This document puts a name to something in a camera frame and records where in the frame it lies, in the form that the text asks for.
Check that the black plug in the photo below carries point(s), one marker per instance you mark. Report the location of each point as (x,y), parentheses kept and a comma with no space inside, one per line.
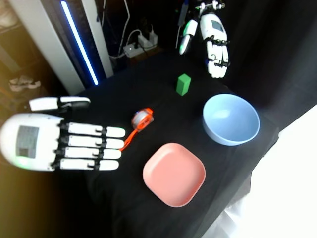
(149,29)

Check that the white column with blue light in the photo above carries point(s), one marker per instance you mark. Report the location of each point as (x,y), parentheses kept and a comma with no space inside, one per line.
(49,37)

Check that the orange silver tape measure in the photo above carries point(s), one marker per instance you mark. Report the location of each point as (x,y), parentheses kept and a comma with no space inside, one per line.
(142,119)

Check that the green block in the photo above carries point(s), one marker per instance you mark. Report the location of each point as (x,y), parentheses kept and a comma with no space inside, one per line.
(183,85)

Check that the pink square plate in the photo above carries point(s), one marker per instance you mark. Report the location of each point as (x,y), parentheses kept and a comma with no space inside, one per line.
(173,173)

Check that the white power strip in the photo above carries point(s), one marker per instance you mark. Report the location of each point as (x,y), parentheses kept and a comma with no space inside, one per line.
(148,42)

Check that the light blue bowl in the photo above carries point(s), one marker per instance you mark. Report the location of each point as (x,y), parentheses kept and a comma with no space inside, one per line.
(230,119)

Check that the small white adapter box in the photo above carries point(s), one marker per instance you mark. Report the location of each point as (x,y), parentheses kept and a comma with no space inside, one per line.
(131,50)

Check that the white shoe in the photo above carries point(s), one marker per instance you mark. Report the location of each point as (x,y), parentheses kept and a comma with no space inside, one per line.
(23,83)

